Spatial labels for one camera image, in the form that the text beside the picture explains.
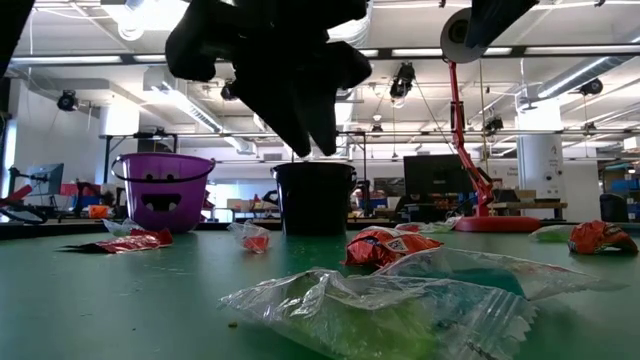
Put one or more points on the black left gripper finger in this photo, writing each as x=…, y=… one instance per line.
x=325, y=115
x=280, y=110

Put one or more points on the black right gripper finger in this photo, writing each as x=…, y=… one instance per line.
x=495, y=20

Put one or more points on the clear packet with red candy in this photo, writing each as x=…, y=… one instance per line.
x=257, y=244
x=430, y=227

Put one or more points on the orange packet with QR code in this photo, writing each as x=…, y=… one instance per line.
x=380, y=247

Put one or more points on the clear packet with green candy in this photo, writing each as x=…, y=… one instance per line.
x=350, y=325
x=550, y=234

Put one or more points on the clear packet with teal candy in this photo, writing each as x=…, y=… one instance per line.
x=500, y=280

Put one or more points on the orange candy packet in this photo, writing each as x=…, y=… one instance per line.
x=600, y=237

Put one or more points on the black plastic bucket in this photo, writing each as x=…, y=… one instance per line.
x=315, y=200

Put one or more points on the purple bucket with face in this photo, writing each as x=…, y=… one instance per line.
x=195, y=200

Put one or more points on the dark computer monitor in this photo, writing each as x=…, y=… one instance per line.
x=435, y=175

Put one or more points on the white round pillar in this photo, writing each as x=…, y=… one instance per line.
x=540, y=165

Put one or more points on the cardboard box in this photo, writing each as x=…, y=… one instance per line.
x=525, y=195

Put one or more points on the wooden desk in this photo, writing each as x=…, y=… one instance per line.
x=530, y=204

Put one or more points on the red desk lamp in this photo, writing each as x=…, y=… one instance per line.
x=500, y=224

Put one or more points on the small orange box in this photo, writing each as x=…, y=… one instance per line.
x=98, y=212

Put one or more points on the blue storage bins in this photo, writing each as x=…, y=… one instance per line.
x=625, y=185

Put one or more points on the black chair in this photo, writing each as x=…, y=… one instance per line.
x=614, y=207

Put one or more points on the small computer monitor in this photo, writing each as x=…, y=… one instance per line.
x=45, y=179

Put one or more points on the green table mat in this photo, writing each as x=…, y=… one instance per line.
x=100, y=300

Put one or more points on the grey round air duct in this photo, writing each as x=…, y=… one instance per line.
x=575, y=80

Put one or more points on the white rectangular air duct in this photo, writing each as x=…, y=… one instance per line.
x=160, y=92

